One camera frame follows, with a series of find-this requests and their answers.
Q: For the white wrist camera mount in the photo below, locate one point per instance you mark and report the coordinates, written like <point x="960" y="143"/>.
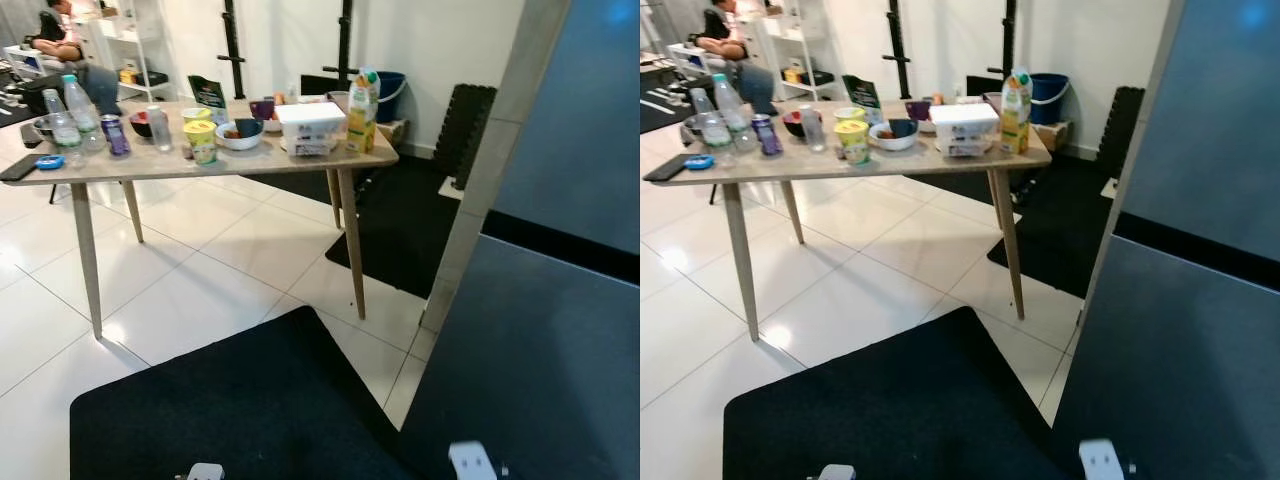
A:
<point x="472" y="462"/>
<point x="205" y="472"/>
<point x="838" y="472"/>
<point x="1103" y="460"/>

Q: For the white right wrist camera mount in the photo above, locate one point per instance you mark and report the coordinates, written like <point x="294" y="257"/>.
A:
<point x="472" y="462"/>
<point x="1103" y="460"/>

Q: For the dark red bowl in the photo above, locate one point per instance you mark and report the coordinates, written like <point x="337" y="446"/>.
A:
<point x="793" y="125"/>
<point x="140" y="125"/>

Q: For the seated person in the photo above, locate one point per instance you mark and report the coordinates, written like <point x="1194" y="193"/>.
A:
<point x="720" y="30"/>
<point x="58" y="30"/>

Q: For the yellow green noodle cup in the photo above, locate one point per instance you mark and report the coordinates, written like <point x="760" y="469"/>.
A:
<point x="196" y="114"/>
<point x="848" y="113"/>
<point x="853" y="143"/>
<point x="201" y="142"/>

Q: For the purple drink can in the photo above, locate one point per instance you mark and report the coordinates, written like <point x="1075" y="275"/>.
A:
<point x="766" y="136"/>
<point x="115" y="136"/>

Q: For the blue bucket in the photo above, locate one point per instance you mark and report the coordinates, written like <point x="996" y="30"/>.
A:
<point x="1050" y="98"/>
<point x="392" y="95"/>

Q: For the clear water bottle white cap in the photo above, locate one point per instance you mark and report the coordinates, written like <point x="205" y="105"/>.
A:
<point x="64" y="130"/>
<point x="712" y="130"/>

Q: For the small clear plastic bottle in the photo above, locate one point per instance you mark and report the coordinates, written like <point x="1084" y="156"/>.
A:
<point x="160" y="130"/>
<point x="813" y="130"/>

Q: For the white shelf unit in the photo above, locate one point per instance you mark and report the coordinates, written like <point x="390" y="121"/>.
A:
<point x="790" y="45"/>
<point x="130" y="45"/>

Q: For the yellow green juice carton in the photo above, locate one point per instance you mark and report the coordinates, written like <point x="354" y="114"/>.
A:
<point x="362" y="115"/>
<point x="1016" y="115"/>

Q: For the silver fridge compartment door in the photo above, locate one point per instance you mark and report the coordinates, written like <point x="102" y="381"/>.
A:
<point x="1180" y="380"/>
<point x="540" y="380"/>

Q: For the black phone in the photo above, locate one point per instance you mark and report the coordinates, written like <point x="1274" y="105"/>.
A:
<point x="18" y="167"/>
<point x="665" y="168"/>

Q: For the light wooden table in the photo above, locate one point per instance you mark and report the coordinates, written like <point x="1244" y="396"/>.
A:
<point x="150" y="164"/>
<point x="800" y="165"/>

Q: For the silver freezer door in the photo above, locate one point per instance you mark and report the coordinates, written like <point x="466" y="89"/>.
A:
<point x="1220" y="120"/>
<point x="590" y="120"/>

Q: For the clear water bottle teal cap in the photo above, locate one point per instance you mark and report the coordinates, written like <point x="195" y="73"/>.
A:
<point x="730" y="110"/>
<point x="80" y="110"/>

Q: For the blue denim garment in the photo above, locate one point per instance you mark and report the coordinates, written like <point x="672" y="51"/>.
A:
<point x="758" y="88"/>
<point x="100" y="88"/>

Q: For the black foam puzzle mat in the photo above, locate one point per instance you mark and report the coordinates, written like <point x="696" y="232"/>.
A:
<point x="1122" y="130"/>
<point x="465" y="130"/>

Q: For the purple mug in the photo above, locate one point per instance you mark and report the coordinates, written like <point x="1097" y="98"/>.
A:
<point x="262" y="110"/>
<point x="918" y="110"/>

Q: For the white plastic box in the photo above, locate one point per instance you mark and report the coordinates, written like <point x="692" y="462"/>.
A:
<point x="963" y="121"/>
<point x="310" y="120"/>

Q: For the small cardboard box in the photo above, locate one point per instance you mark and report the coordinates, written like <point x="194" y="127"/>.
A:
<point x="1054" y="136"/>
<point x="394" y="133"/>

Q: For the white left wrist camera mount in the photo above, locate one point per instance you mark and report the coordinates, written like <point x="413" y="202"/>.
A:
<point x="838" y="472"/>
<point x="205" y="472"/>

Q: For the black rack post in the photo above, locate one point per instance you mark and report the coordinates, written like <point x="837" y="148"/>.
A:
<point x="232" y="45"/>
<point x="346" y="40"/>
<point x="1008" y="40"/>
<point x="897" y="45"/>

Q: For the blue round lid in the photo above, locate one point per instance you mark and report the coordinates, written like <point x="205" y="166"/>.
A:
<point x="698" y="162"/>
<point x="49" y="162"/>

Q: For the black floor mat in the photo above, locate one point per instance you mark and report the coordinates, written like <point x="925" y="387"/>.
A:
<point x="250" y="410"/>
<point x="410" y="230"/>
<point x="900" y="410"/>
<point x="1060" y="230"/>

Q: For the grey-blue bowl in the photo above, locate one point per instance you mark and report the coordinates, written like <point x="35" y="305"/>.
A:
<point x="228" y="142"/>
<point x="882" y="143"/>

